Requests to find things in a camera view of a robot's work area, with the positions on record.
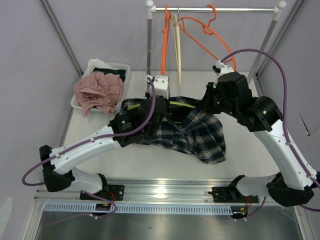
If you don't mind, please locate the purple cable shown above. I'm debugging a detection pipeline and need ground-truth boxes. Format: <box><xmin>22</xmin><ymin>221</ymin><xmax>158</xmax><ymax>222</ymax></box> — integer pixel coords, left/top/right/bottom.
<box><xmin>21</xmin><ymin>76</ymin><xmax>157</xmax><ymax>226</ymax></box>
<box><xmin>219</xmin><ymin>48</ymin><xmax>320</xmax><ymax>222</ymax></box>

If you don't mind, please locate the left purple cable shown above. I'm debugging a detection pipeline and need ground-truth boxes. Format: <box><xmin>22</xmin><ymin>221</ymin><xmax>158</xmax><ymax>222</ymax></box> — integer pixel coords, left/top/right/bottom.
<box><xmin>21</xmin><ymin>76</ymin><xmax>157</xmax><ymax>226</ymax></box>

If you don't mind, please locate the cream hanger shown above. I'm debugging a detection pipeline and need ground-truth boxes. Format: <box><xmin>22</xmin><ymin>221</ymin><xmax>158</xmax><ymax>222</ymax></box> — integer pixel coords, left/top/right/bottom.
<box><xmin>172</xmin><ymin>14</ymin><xmax>182</xmax><ymax>88</ymax></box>

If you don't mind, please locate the left orange hanger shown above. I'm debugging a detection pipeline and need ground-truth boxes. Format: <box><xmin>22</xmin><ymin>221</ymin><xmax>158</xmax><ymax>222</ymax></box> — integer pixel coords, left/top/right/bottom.
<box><xmin>161</xmin><ymin>4</ymin><xmax>171</xmax><ymax>75</ymax></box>

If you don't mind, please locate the white slotted cable duct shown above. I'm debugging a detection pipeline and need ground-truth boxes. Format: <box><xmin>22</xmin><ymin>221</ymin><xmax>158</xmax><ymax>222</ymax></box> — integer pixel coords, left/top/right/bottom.
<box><xmin>44</xmin><ymin>202</ymin><xmax>233</xmax><ymax>216</ymax></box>

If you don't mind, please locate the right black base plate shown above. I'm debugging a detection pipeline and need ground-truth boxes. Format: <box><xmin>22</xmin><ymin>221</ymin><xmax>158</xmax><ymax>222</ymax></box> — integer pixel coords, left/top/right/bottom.
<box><xmin>207</xmin><ymin>186</ymin><xmax>259</xmax><ymax>204</ymax></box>

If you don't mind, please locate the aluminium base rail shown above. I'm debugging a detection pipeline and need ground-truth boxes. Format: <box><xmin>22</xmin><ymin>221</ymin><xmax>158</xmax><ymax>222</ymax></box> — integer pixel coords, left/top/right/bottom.
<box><xmin>33</xmin><ymin>178</ymin><xmax>233</xmax><ymax>205</ymax></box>

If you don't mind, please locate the pink garment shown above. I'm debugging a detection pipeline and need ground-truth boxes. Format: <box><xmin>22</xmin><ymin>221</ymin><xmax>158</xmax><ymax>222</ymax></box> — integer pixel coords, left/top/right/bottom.
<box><xmin>73</xmin><ymin>71</ymin><xmax>124</xmax><ymax>117</ymax></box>

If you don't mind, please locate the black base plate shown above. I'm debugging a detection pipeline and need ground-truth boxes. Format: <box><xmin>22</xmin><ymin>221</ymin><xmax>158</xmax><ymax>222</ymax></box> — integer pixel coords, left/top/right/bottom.
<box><xmin>207</xmin><ymin>186</ymin><xmax>259</xmax><ymax>204</ymax></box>
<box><xmin>79</xmin><ymin>184</ymin><xmax>125</xmax><ymax>201</ymax></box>

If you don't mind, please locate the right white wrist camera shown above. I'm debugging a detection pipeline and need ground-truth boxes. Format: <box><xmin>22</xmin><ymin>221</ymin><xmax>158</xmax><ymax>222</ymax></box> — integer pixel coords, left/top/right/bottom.
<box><xmin>212</xmin><ymin>60</ymin><xmax>235</xmax><ymax>77</ymax></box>

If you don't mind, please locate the navy plaid skirt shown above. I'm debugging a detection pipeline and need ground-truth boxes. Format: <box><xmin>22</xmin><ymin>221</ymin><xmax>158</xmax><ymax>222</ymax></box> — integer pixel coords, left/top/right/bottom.
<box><xmin>119</xmin><ymin>96</ymin><xmax>228</xmax><ymax>165</ymax></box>

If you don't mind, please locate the white cloth in basket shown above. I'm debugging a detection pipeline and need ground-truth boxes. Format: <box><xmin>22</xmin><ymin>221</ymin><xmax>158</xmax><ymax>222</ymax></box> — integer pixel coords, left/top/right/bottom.
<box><xmin>87</xmin><ymin>58</ymin><xmax>112</xmax><ymax>74</ymax></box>

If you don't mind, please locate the green hanger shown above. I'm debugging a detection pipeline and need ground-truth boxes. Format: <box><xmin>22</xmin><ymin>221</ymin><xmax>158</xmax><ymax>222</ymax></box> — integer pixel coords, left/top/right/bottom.
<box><xmin>127</xmin><ymin>101</ymin><xmax>196</xmax><ymax>111</ymax></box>

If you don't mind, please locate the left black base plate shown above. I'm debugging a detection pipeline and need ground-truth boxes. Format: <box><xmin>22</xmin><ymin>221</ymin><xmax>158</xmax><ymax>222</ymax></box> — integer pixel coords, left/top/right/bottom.
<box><xmin>79</xmin><ymin>184</ymin><xmax>125</xmax><ymax>201</ymax></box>

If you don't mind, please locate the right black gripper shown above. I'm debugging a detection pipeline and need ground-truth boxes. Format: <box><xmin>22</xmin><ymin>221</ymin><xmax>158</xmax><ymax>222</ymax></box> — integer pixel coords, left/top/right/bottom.
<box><xmin>198</xmin><ymin>82</ymin><xmax>239</xmax><ymax>119</ymax></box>

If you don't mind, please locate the dark green garment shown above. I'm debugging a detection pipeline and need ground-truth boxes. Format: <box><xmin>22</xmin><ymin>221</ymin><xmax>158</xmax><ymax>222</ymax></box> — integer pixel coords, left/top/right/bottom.
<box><xmin>93</xmin><ymin>67</ymin><xmax>127</xmax><ymax>82</ymax></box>

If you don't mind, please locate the silver clothes rack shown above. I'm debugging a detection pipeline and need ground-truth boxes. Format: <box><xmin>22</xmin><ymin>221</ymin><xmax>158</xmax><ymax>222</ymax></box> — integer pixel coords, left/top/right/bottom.
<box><xmin>141</xmin><ymin>0</ymin><xmax>287</xmax><ymax>98</ymax></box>

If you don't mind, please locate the orange hanger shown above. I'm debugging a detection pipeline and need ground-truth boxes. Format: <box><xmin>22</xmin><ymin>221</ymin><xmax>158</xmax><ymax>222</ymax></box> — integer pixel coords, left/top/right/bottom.
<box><xmin>161</xmin><ymin>4</ymin><xmax>171</xmax><ymax>75</ymax></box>
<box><xmin>178</xmin><ymin>4</ymin><xmax>237</xmax><ymax>70</ymax></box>

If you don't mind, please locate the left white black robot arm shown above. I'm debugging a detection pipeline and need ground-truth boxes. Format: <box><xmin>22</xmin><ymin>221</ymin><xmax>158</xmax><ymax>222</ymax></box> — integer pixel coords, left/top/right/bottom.
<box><xmin>39</xmin><ymin>96</ymin><xmax>171</xmax><ymax>200</ymax></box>

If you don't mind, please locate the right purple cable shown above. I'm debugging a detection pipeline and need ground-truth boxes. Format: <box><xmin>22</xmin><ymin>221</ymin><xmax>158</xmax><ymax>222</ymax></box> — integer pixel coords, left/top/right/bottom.
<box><xmin>219</xmin><ymin>48</ymin><xmax>320</xmax><ymax>222</ymax></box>

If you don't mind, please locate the white plastic basket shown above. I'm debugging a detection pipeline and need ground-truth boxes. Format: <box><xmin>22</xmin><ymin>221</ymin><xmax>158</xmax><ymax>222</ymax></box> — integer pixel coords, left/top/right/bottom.
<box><xmin>82</xmin><ymin>61</ymin><xmax>131</xmax><ymax>114</ymax></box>

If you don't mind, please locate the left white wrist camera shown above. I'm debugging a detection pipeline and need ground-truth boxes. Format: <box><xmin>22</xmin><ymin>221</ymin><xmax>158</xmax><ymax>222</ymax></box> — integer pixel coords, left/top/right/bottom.
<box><xmin>146</xmin><ymin>74</ymin><xmax>170</xmax><ymax>99</ymax></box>

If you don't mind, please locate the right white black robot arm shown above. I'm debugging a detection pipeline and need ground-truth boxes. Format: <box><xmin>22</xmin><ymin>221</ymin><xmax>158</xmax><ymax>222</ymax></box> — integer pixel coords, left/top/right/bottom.
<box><xmin>201</xmin><ymin>71</ymin><xmax>319</xmax><ymax>207</ymax></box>

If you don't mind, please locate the right orange hanger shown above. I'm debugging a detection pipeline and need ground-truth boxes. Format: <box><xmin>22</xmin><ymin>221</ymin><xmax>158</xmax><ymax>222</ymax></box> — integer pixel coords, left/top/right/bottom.
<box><xmin>178</xmin><ymin>4</ymin><xmax>237</xmax><ymax>70</ymax></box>

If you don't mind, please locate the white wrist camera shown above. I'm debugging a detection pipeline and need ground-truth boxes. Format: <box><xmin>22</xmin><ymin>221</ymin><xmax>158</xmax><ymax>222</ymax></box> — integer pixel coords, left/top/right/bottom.
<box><xmin>146</xmin><ymin>74</ymin><xmax>170</xmax><ymax>99</ymax></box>
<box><xmin>212</xmin><ymin>60</ymin><xmax>235</xmax><ymax>77</ymax></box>

